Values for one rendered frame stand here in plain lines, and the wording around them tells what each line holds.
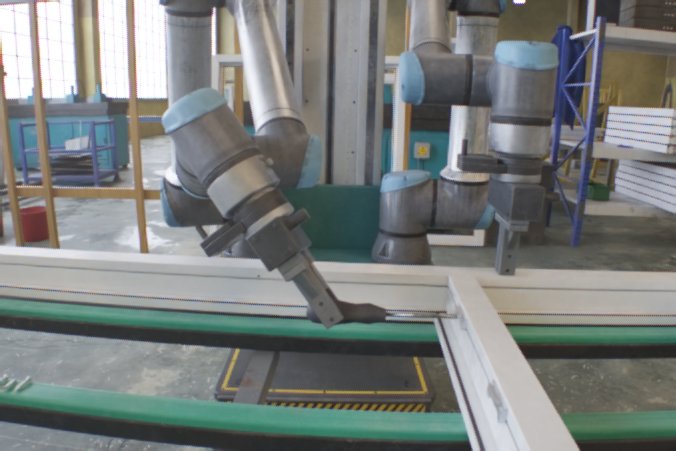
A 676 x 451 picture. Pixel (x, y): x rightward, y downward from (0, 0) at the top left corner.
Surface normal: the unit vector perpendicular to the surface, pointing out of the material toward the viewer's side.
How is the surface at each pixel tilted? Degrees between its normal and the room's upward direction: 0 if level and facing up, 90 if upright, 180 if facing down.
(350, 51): 90
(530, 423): 0
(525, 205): 90
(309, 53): 90
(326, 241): 90
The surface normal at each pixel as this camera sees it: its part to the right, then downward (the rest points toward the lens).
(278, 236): -0.04, 0.02
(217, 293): -0.05, 0.25
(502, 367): 0.02, -0.97
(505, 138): -0.73, 0.16
